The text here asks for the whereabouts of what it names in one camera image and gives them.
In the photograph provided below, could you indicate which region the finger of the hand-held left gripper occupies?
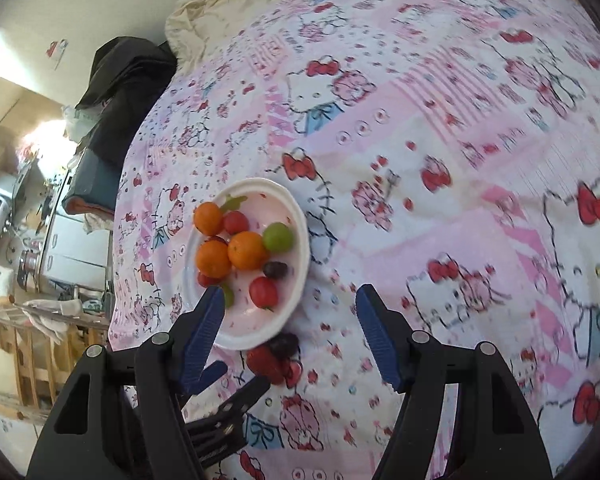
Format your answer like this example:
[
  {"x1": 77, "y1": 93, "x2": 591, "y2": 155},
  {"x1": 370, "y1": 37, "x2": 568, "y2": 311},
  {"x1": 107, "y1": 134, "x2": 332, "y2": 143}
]
[
  {"x1": 182, "y1": 375, "x2": 272, "y2": 468},
  {"x1": 195, "y1": 359, "x2": 229, "y2": 395}
]

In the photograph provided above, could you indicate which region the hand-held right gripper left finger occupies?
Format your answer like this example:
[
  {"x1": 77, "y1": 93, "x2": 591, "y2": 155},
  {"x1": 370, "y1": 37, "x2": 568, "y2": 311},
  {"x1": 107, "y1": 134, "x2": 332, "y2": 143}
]
[{"x1": 25, "y1": 285, "x2": 227, "y2": 480}]

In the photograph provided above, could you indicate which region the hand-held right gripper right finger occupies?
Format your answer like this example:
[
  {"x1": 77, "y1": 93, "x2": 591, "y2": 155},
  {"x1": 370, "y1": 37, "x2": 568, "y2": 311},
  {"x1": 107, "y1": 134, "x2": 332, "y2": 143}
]
[{"x1": 355, "y1": 283, "x2": 554, "y2": 480}]

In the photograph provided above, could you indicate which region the red strawberry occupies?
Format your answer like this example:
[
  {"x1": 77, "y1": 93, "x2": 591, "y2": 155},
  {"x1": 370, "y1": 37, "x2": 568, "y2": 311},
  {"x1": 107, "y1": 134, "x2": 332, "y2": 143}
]
[{"x1": 245, "y1": 345, "x2": 286, "y2": 386}]

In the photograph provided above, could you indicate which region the orange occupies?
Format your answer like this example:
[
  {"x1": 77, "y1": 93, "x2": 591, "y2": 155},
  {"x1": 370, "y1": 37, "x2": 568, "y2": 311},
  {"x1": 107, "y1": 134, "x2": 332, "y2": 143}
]
[
  {"x1": 195, "y1": 240, "x2": 232, "y2": 279},
  {"x1": 193, "y1": 201, "x2": 225, "y2": 236},
  {"x1": 227, "y1": 231, "x2": 270, "y2": 271}
]

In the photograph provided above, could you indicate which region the white round plate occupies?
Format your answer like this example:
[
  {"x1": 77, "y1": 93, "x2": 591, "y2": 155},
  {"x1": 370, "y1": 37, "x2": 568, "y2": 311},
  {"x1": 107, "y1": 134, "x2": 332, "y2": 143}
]
[{"x1": 182, "y1": 177, "x2": 311, "y2": 351}]

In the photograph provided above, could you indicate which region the green lime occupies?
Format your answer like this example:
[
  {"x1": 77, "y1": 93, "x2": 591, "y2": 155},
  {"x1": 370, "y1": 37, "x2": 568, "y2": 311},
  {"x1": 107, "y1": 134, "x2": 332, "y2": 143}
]
[{"x1": 262, "y1": 222, "x2": 295, "y2": 253}]

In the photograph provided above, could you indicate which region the white drawer cabinet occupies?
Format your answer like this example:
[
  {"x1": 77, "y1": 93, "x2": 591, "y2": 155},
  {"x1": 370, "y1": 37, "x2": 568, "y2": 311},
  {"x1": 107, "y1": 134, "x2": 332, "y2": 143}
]
[{"x1": 40, "y1": 210, "x2": 113, "y2": 286}]

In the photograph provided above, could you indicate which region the white cloth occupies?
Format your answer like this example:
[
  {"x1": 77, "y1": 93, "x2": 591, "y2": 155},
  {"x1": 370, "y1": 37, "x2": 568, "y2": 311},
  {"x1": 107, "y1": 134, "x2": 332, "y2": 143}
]
[{"x1": 22, "y1": 297, "x2": 83, "y2": 343}]

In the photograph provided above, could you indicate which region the wooden chair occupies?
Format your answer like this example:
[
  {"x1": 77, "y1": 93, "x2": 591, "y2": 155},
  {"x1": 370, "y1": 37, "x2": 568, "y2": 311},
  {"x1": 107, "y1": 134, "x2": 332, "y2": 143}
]
[{"x1": 0, "y1": 295, "x2": 111, "y2": 421}]

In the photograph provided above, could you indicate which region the pink cartoon printed blanket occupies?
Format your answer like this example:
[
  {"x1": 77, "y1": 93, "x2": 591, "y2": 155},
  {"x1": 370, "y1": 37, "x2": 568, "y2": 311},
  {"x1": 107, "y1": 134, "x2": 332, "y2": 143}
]
[{"x1": 107, "y1": 0, "x2": 600, "y2": 480}]

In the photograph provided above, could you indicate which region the teal cushion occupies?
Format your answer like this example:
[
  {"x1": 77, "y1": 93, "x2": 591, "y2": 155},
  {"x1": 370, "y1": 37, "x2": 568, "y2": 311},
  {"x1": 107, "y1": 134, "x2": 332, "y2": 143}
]
[{"x1": 62, "y1": 152, "x2": 123, "y2": 216}]

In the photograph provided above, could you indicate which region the dark jacket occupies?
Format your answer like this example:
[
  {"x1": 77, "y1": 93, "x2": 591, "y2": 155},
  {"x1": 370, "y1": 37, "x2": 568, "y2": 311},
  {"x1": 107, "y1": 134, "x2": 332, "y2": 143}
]
[{"x1": 75, "y1": 35, "x2": 178, "y2": 166}]

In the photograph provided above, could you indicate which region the cream blanket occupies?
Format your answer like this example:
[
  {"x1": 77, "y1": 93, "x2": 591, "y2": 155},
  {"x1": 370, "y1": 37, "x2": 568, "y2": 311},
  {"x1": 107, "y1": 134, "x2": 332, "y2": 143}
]
[{"x1": 165, "y1": 0, "x2": 301, "y2": 61}]

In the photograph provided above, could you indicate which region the wall sticker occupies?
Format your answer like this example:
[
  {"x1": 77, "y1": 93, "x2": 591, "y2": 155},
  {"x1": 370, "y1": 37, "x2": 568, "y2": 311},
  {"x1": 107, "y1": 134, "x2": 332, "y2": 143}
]
[{"x1": 46, "y1": 39, "x2": 70, "y2": 71}]

